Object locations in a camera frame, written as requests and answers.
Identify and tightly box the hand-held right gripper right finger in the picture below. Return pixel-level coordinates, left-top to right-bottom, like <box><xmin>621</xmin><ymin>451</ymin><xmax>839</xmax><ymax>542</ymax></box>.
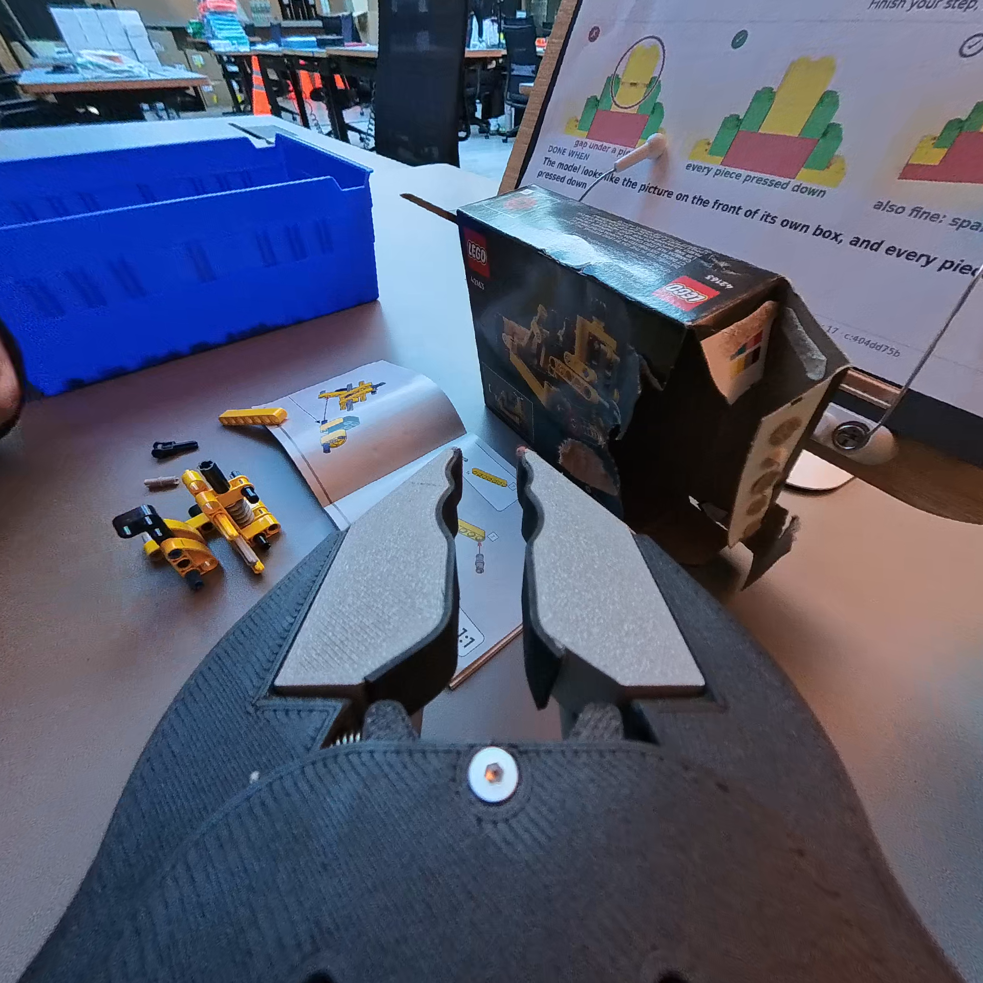
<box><xmin>516</xmin><ymin>449</ymin><xmax>706</xmax><ymax>740</ymax></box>

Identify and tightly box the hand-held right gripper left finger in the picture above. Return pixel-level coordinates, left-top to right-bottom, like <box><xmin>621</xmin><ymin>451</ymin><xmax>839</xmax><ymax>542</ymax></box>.
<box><xmin>274</xmin><ymin>447</ymin><xmax>464</xmax><ymax>711</ymax></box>

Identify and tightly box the yellow lego assembly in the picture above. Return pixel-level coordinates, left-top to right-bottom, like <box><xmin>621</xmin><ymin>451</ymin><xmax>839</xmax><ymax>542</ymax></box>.
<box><xmin>112</xmin><ymin>460</ymin><xmax>281</xmax><ymax>591</ymax></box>

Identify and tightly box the lego instruction booklet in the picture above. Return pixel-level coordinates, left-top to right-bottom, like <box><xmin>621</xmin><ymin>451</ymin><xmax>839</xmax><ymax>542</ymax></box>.
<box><xmin>257</xmin><ymin>361</ymin><xmax>532</xmax><ymax>690</ymax></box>

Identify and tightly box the black lego box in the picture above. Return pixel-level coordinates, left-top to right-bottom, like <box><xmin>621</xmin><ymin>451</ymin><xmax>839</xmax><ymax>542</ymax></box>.
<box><xmin>458</xmin><ymin>186</ymin><xmax>850</xmax><ymax>591</ymax></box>

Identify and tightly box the person's left hand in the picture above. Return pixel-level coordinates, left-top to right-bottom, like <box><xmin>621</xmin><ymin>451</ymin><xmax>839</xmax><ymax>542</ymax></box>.
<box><xmin>0</xmin><ymin>318</ymin><xmax>29</xmax><ymax>440</ymax></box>

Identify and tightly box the silver stand base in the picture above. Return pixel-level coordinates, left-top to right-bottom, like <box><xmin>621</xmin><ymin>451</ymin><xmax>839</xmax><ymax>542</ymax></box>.
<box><xmin>783</xmin><ymin>367</ymin><xmax>983</xmax><ymax>527</ymax></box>

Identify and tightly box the blue plastic bin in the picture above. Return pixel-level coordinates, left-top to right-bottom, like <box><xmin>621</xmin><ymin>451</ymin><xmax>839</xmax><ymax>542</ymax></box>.
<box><xmin>0</xmin><ymin>132</ymin><xmax>380</xmax><ymax>397</ymax></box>

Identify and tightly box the beige wooden peg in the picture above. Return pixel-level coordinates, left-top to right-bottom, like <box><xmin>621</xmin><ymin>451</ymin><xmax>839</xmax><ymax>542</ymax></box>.
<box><xmin>613</xmin><ymin>133</ymin><xmax>668</xmax><ymax>175</ymax></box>

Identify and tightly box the row of black tables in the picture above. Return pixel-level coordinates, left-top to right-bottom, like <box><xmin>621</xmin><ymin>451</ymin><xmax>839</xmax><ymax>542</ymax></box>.
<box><xmin>207</xmin><ymin>42</ymin><xmax>508</xmax><ymax>147</ymax></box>

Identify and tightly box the black office chair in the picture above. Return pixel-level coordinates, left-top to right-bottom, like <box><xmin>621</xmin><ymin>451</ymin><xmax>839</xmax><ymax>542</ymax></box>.
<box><xmin>495</xmin><ymin>17</ymin><xmax>542</xmax><ymax>143</ymax></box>

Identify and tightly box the printed instruction board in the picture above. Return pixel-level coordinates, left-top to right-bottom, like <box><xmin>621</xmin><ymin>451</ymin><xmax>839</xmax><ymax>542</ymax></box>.
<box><xmin>499</xmin><ymin>0</ymin><xmax>983</xmax><ymax>419</ymax></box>

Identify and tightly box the wooden table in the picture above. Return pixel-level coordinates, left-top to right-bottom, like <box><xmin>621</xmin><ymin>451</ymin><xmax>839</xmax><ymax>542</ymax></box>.
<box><xmin>17</xmin><ymin>68</ymin><xmax>211</xmax><ymax>124</ymax></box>

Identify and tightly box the stack of colourful boxes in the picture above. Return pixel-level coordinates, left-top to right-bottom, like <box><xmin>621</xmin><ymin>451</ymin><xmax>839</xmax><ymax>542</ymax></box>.
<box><xmin>196</xmin><ymin>0</ymin><xmax>250</xmax><ymax>52</ymax></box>

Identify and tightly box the metal wire page holder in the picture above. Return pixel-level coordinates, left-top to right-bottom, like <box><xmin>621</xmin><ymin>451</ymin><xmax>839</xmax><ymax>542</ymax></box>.
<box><xmin>833</xmin><ymin>265</ymin><xmax>983</xmax><ymax>448</ymax></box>

